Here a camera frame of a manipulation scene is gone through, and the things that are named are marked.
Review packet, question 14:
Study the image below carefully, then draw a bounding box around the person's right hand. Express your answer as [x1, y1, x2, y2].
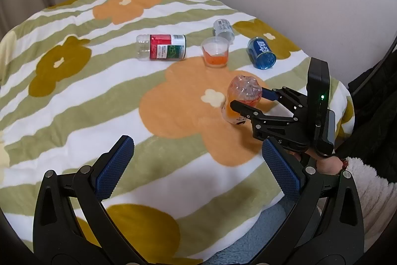
[290, 151, 348, 176]

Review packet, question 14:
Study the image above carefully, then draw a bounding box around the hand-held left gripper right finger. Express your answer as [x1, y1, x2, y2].
[251, 138, 365, 265]

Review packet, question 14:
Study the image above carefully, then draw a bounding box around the clear cup with orange base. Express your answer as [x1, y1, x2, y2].
[200, 37, 231, 67]

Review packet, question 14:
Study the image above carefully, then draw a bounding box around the red-labelled clear plastic bottle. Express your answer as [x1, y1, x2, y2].
[136, 34, 187, 61]

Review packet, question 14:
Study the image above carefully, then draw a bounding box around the floral striped blanket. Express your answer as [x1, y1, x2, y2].
[0, 0, 356, 265]

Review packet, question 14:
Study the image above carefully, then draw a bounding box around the black jacket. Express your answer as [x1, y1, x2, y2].
[347, 49, 397, 183]

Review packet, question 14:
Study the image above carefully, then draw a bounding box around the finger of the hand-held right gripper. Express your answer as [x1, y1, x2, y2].
[230, 99, 300, 129]
[261, 86, 308, 112]

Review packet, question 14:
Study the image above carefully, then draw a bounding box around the white fleece sleeved right forearm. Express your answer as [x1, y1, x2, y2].
[316, 156, 397, 236]

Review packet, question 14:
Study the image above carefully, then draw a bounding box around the orange juice plastic bottle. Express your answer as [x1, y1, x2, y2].
[221, 75, 264, 125]

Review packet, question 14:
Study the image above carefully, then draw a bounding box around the light blue fleece cloth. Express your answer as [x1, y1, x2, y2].
[205, 198, 325, 265]

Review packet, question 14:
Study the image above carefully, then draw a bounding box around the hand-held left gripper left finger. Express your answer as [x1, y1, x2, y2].
[33, 135, 135, 265]

